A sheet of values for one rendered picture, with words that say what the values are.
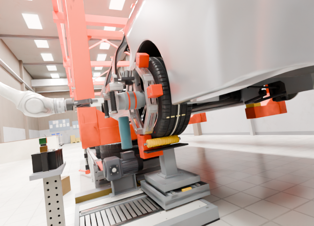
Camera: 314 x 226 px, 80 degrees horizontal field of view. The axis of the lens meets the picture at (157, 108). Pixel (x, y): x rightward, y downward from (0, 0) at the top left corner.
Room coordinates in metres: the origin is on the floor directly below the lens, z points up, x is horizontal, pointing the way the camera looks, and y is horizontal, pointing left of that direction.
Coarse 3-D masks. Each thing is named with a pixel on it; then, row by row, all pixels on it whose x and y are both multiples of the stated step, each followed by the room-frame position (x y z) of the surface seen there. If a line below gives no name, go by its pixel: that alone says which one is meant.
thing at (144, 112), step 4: (140, 80) 1.62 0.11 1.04; (148, 84) 1.44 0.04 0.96; (144, 92) 1.54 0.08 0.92; (144, 108) 1.59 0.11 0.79; (140, 112) 1.70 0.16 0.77; (144, 112) 1.60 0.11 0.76; (140, 116) 1.67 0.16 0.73; (144, 116) 1.65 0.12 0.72; (156, 116) 1.72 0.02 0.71; (144, 120) 1.65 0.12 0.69; (156, 120) 1.34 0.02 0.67
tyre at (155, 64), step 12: (156, 60) 1.29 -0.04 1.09; (156, 72) 1.23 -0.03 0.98; (156, 84) 1.25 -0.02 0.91; (168, 84) 1.22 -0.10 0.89; (168, 96) 1.20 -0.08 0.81; (168, 108) 1.22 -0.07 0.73; (180, 108) 1.26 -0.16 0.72; (168, 120) 1.26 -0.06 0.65; (180, 120) 1.31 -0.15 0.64; (156, 132) 1.37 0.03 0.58; (168, 132) 1.36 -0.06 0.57; (180, 132) 1.44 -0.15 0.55
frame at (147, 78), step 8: (144, 72) 1.31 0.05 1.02; (144, 80) 1.20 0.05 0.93; (152, 80) 1.23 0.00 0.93; (128, 88) 1.63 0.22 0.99; (144, 88) 1.23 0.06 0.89; (152, 104) 1.23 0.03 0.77; (128, 112) 1.69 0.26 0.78; (152, 112) 1.23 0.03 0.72; (136, 120) 1.63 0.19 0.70; (152, 120) 1.29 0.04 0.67; (136, 128) 1.55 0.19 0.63; (144, 128) 1.34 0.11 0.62; (152, 128) 1.34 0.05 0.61
